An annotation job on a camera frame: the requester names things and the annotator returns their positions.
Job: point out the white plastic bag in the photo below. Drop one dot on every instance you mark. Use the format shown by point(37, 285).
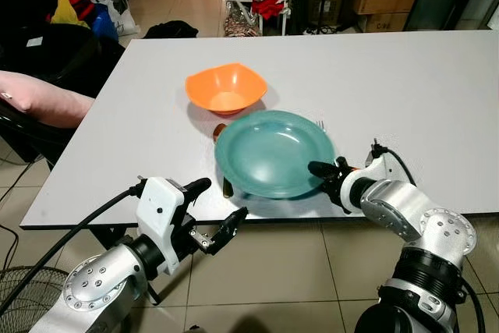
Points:
point(125, 15)

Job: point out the orange plastic bowl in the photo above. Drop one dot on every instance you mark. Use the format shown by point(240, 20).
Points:
point(226, 87)

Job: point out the metal fork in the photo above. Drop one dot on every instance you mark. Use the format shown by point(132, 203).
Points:
point(321, 125)

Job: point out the blue bag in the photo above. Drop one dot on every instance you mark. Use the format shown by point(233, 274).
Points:
point(103, 21)

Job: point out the yellow cloth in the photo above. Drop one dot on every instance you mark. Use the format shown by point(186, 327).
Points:
point(64, 12)

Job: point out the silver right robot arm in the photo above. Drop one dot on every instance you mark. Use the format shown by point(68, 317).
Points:
point(425, 232)

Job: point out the round floor fan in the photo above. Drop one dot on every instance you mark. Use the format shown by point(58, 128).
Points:
point(31, 298)

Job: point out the black bag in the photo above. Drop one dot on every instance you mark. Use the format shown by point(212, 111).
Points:
point(171, 30)

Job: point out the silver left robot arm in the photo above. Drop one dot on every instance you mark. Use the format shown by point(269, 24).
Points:
point(97, 290)

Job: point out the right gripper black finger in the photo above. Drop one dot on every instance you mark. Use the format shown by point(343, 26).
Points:
point(321, 170)

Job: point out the teal round plate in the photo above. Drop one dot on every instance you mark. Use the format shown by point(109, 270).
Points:
point(273, 154)

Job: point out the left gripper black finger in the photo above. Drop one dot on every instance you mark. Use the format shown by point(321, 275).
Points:
point(230, 228)
point(196, 187)

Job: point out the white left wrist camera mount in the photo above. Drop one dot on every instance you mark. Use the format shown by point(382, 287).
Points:
point(158, 212)

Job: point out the person's bare forearm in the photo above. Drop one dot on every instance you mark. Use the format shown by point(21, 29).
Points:
point(43, 100)

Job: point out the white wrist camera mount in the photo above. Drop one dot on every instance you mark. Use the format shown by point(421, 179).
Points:
point(376, 169)
point(158, 212)

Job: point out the black chair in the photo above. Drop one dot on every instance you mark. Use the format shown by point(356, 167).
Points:
point(54, 56)

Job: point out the black table leg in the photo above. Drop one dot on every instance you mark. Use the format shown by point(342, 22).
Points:
point(109, 237)

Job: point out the red hanging garment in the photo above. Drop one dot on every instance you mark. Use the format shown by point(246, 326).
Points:
point(269, 5)

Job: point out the white clothes rack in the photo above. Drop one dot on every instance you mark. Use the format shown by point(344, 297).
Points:
point(234, 13)

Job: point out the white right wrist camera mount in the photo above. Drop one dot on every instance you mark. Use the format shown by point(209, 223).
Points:
point(376, 169)

